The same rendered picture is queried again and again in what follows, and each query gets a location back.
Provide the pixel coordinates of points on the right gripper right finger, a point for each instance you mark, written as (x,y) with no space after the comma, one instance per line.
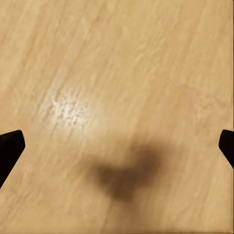
(226,145)

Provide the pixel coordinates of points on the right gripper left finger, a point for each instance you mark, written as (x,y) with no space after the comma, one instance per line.
(12,145)

